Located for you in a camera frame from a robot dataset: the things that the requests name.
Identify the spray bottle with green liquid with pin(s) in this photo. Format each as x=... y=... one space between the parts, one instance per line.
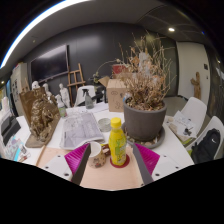
x=62 y=110

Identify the black device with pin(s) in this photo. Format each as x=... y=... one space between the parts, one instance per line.
x=10 y=128

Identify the black wall screen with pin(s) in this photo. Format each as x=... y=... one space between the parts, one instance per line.
x=50 y=63

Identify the white cabinet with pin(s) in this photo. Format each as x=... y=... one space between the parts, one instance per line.
x=18 y=80

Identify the red container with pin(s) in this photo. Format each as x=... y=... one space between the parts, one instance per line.
x=118 y=69

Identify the grey spray bottle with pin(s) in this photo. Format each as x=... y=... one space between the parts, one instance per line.
x=88 y=102

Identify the grey pot with dry plant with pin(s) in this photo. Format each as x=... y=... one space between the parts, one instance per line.
x=145 y=121

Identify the yellow drink bottle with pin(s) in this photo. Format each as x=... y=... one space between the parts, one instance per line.
x=117 y=146

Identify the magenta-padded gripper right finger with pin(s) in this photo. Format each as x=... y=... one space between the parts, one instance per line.
x=147 y=160

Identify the white standing figurine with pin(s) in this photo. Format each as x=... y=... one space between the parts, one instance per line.
x=64 y=93

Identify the black backpack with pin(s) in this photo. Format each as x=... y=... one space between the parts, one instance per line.
x=205 y=146

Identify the colourful booklet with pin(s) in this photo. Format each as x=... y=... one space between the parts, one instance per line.
x=16 y=150

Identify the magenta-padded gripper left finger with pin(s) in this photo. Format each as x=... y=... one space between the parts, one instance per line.
x=76 y=160

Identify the wooden figure statue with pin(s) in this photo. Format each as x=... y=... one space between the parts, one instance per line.
x=196 y=85

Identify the pile of papers and books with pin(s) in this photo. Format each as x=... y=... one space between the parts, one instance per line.
x=181 y=121

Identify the white bust figurine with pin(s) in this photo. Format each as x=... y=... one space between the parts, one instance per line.
x=35 y=85

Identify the printed paper sheet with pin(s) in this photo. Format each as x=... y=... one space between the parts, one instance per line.
x=80 y=131

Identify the brown relief sculpture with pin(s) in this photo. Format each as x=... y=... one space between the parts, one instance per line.
x=41 y=116

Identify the white winged figurine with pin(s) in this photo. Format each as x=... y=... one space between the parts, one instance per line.
x=46 y=88

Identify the round recessed ceiling lights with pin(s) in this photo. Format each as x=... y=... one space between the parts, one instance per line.
x=171 y=29

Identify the tan flat mat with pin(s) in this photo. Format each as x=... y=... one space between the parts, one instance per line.
x=110 y=178

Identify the grey plant saucer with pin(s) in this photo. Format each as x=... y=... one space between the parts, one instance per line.
x=151 y=144

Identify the small white ribbed cup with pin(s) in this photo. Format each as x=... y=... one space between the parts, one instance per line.
x=104 y=125

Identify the long white ceiling light strip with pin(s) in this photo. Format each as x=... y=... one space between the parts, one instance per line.
x=33 y=23

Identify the wooden easel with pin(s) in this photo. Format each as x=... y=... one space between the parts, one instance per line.
x=76 y=82

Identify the cardboard box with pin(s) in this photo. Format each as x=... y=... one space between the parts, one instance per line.
x=115 y=96

